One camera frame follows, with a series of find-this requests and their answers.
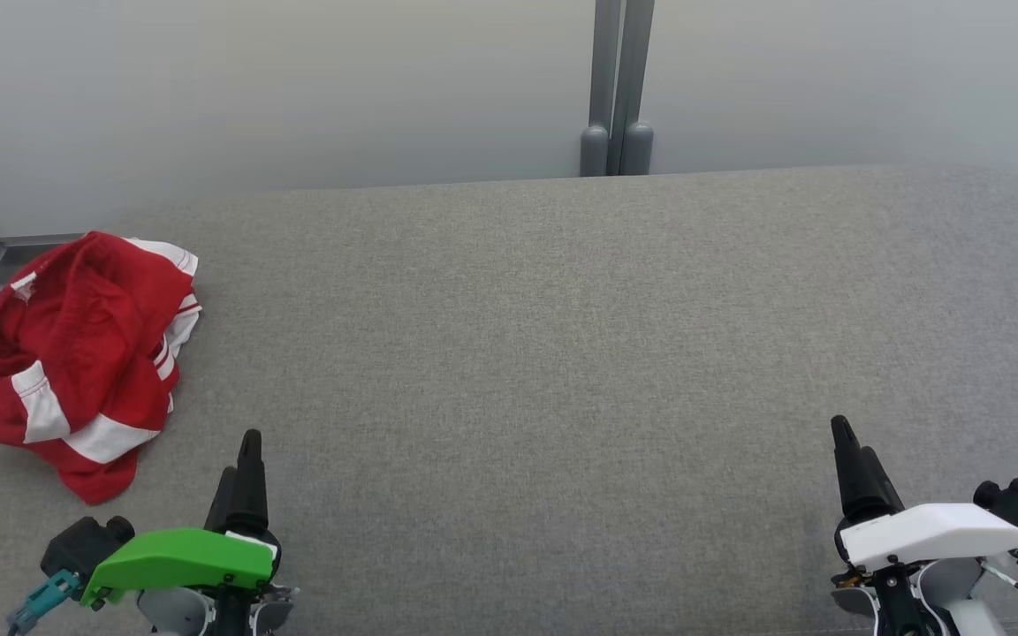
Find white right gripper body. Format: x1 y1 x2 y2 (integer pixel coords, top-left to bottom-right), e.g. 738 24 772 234
832 503 1018 636

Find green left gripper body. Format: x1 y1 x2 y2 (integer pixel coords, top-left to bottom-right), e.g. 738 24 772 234
80 526 300 636

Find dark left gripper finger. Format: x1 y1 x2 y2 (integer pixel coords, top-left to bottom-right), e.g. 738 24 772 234
204 466 240 533
235 429 280 536

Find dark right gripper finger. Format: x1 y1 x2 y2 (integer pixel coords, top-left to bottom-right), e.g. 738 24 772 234
859 447 905 522
830 415 872 527

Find red basketball jersey white trim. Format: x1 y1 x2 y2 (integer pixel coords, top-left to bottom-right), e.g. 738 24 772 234
0 231 203 390

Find grey fabric sofa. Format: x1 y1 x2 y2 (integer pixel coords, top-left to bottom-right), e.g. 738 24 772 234
0 163 1018 636

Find left camera cable teal plug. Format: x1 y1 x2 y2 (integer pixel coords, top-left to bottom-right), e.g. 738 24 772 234
7 570 82 635

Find grey metal post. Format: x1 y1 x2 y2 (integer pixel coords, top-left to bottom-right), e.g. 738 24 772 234
619 0 656 176
580 0 623 178

